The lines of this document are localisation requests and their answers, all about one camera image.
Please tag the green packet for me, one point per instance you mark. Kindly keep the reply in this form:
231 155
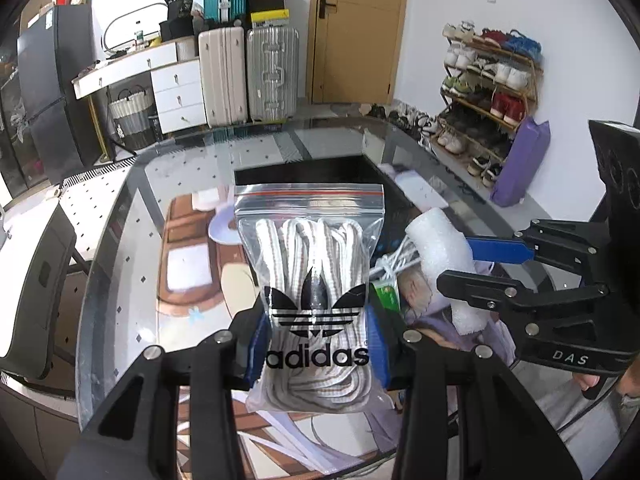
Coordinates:
387 296

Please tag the white foam roll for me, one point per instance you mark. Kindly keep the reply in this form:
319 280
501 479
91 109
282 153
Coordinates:
445 252

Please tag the grey laundry basket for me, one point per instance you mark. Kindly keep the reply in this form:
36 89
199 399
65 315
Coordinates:
132 120

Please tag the person's right hand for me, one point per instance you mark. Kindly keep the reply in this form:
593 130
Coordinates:
590 382

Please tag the white drawer dresser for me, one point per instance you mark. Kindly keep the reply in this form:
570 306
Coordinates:
170 85

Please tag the pile of shoes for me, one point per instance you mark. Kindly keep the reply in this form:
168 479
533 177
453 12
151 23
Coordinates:
412 120

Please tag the purple bag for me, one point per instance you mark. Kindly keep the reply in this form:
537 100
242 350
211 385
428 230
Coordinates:
520 162

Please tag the lavender cloth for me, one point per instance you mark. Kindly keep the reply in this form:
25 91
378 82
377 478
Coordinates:
480 345

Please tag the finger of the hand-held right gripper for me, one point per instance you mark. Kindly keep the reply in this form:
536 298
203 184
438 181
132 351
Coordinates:
500 250
480 292

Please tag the oval mirror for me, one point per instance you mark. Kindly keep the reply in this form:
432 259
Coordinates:
135 25

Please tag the beige suitcase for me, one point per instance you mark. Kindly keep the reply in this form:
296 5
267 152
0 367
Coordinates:
222 77

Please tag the black wardrobe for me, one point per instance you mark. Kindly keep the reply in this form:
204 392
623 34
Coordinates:
55 90

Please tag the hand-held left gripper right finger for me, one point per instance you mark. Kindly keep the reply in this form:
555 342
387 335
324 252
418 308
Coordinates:
378 347

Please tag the silver suitcase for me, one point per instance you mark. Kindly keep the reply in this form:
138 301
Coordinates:
272 72

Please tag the wooden door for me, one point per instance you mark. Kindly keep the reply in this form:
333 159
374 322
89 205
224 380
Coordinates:
357 30

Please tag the black bag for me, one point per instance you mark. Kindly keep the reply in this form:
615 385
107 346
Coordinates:
177 17

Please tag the dark grey chair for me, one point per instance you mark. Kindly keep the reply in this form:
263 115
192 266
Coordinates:
35 285

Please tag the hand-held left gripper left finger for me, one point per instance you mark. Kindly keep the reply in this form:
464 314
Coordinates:
256 347

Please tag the clear zip bag of shoelaces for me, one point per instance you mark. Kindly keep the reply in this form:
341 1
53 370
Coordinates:
312 290

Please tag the person's grey trouser leg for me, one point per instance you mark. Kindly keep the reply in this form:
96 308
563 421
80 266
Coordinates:
565 420

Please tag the shoe rack with shoes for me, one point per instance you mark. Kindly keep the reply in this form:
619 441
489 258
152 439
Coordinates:
487 95

